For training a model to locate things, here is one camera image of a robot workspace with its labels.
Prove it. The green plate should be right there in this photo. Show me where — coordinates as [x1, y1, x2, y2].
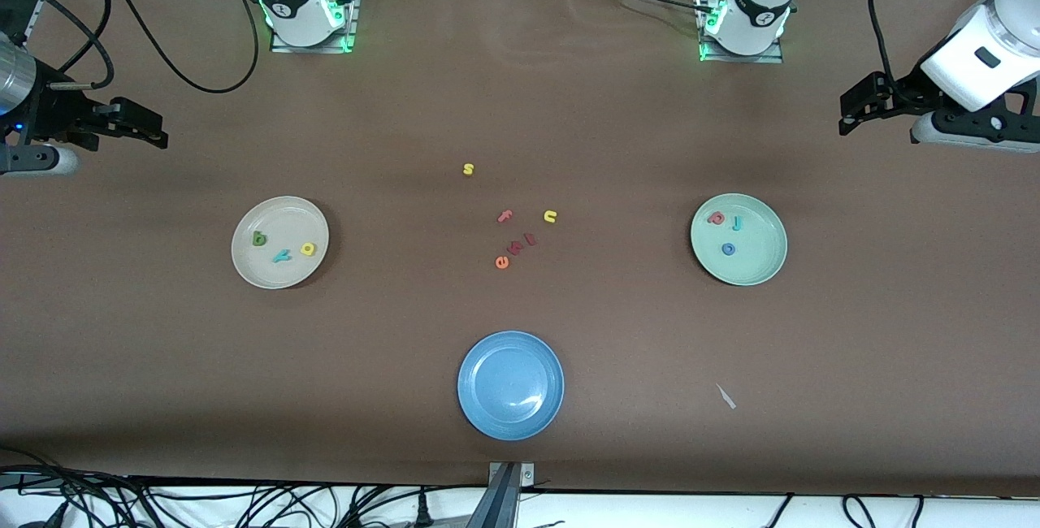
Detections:
[690, 193, 788, 287]

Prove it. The brown beige plate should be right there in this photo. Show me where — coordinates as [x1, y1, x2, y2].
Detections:
[231, 196, 331, 290]

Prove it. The brown table cover sheet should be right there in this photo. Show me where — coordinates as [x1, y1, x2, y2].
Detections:
[0, 0, 1040, 498]

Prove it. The blue plate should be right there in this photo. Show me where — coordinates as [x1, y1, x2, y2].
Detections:
[457, 331, 566, 441]

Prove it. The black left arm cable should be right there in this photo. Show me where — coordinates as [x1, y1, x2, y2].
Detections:
[868, 0, 919, 102]

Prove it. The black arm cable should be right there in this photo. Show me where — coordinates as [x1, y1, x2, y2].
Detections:
[868, 0, 919, 102]
[37, 0, 261, 94]

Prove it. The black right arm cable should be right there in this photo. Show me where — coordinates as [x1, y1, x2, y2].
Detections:
[37, 0, 261, 94]

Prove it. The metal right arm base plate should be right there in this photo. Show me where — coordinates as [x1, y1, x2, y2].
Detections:
[271, 0, 362, 54]

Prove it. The aluminium frame post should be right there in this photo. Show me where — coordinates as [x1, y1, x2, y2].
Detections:
[467, 461, 537, 528]

